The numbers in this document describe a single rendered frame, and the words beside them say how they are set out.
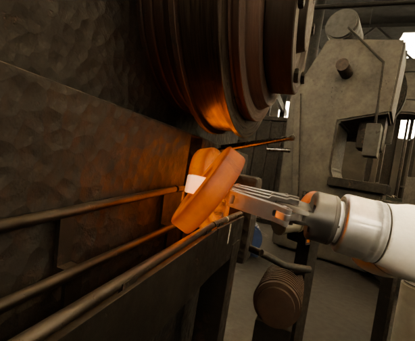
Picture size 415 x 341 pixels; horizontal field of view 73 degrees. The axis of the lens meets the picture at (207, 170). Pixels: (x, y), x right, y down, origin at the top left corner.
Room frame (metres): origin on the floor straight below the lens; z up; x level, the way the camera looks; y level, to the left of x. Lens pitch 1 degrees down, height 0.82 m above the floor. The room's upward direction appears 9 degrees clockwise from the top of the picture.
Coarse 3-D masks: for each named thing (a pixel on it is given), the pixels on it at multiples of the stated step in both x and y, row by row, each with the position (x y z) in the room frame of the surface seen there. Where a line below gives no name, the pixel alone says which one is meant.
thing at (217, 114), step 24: (192, 0) 0.38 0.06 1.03; (216, 0) 0.36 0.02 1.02; (192, 24) 0.40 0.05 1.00; (216, 24) 0.37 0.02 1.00; (192, 48) 0.41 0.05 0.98; (216, 48) 0.39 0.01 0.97; (192, 72) 0.44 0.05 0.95; (216, 72) 0.41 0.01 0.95; (216, 96) 0.46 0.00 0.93; (216, 120) 0.52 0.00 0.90; (240, 120) 0.53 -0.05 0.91
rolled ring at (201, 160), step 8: (200, 152) 0.58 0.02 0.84; (208, 152) 0.57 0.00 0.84; (216, 152) 0.62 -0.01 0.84; (192, 160) 0.56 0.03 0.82; (200, 160) 0.55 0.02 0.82; (208, 160) 0.57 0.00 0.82; (192, 168) 0.55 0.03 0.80; (200, 168) 0.54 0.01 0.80; (216, 208) 0.65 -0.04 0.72; (224, 208) 0.64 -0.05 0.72; (216, 216) 0.59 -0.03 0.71; (224, 216) 0.64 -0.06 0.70
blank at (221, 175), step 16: (224, 160) 0.39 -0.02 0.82; (240, 160) 0.41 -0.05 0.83; (208, 176) 0.40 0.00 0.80; (224, 176) 0.38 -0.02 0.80; (208, 192) 0.37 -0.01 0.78; (224, 192) 0.38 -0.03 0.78; (192, 208) 0.38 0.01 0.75; (208, 208) 0.38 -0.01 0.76; (176, 224) 0.41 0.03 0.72; (192, 224) 0.39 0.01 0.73
